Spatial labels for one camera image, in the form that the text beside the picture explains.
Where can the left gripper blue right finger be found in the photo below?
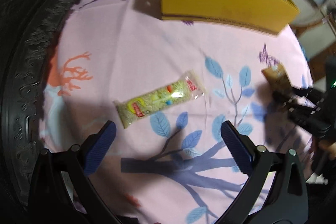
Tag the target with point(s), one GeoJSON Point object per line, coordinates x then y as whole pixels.
{"type": "Point", "coordinates": [244, 152]}

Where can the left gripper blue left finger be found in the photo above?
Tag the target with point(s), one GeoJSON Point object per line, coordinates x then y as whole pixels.
{"type": "Point", "coordinates": [93, 150]}

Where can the kraft peanut packet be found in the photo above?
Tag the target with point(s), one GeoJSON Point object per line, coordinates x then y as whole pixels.
{"type": "Point", "coordinates": [277, 78]}

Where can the puffed rice bar pack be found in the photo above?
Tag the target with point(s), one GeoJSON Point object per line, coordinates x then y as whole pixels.
{"type": "Point", "coordinates": [185, 89]}

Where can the person's right hand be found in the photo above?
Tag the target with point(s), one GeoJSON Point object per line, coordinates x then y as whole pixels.
{"type": "Point", "coordinates": [323, 157]}

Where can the wooden armchair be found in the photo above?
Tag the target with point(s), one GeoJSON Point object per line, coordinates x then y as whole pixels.
{"type": "Point", "coordinates": [316, 35]}

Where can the pink floral tablecloth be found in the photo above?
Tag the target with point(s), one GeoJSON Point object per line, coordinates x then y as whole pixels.
{"type": "Point", "coordinates": [171, 167]}

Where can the dark carved wooden bench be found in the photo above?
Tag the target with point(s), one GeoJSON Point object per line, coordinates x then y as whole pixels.
{"type": "Point", "coordinates": [28, 32]}

